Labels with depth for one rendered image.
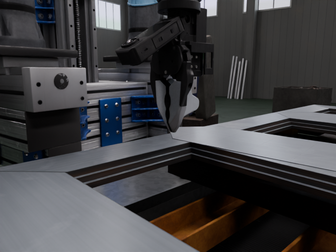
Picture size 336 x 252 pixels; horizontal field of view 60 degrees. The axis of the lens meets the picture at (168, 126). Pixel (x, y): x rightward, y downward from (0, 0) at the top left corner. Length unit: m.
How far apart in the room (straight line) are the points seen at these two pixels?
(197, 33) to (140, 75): 0.58
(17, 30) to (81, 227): 0.57
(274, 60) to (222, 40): 2.08
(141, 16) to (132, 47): 0.69
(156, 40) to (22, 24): 0.42
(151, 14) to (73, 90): 0.53
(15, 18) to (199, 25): 0.45
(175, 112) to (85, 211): 0.23
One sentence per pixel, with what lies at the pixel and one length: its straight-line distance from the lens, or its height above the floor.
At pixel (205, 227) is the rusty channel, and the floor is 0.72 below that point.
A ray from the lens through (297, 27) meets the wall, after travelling 10.60.
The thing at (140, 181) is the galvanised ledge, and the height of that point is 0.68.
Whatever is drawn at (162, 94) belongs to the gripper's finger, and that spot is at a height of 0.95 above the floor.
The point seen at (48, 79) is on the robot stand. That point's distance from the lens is 0.66.
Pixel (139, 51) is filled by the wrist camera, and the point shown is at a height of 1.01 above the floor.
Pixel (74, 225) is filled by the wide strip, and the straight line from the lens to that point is 0.30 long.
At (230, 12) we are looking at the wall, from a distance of 11.49.
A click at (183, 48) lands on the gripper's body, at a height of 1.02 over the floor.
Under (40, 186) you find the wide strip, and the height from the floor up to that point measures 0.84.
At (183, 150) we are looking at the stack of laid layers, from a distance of 0.57.
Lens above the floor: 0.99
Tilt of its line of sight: 11 degrees down
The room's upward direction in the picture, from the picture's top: straight up
